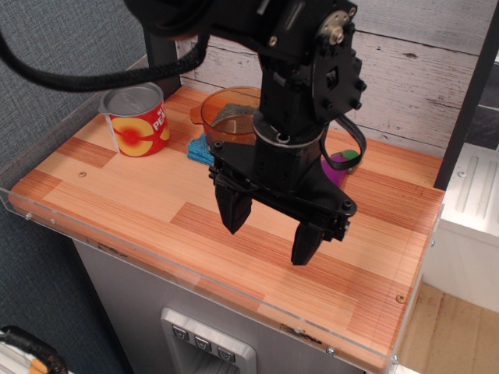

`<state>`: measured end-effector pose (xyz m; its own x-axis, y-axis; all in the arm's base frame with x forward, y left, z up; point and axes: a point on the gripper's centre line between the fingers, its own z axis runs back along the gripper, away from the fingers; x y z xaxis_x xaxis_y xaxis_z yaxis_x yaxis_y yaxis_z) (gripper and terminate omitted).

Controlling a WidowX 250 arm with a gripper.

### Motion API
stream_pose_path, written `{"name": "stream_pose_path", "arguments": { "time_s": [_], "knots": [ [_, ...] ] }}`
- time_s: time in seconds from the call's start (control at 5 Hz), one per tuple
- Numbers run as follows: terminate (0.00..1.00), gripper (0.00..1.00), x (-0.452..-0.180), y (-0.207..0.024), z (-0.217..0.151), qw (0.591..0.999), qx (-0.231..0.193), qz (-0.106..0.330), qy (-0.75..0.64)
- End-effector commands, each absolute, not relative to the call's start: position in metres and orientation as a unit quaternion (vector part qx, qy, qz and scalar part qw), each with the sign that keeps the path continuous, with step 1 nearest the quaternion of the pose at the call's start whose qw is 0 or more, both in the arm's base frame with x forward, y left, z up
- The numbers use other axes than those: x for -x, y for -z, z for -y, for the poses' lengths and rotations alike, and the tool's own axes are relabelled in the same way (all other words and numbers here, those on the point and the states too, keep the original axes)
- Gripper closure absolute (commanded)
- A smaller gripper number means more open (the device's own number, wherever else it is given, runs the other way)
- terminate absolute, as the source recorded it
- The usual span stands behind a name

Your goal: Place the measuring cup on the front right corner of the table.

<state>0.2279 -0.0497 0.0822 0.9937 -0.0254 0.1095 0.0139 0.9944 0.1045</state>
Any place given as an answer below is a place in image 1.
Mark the red yellow peach can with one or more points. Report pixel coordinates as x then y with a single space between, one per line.
136 119

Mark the orange transparent measuring cup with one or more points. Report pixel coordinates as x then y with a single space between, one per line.
227 115

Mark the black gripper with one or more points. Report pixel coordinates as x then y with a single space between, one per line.
290 174

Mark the black vertical post right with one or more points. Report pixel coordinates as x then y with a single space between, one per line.
470 103

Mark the white plastic unit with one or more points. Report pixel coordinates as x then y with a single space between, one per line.
462 259

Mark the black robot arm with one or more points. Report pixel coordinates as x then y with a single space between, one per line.
310 77

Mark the blue folded cloth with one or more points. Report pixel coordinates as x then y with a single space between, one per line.
198 150

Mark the clear acrylic table guard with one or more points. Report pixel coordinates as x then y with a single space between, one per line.
349 300

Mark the black vertical post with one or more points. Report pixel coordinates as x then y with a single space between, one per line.
161 51
470 103

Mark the grey cabinet with dispenser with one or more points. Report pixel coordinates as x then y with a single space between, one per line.
165 326

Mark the black vertical post left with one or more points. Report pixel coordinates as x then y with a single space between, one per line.
161 51

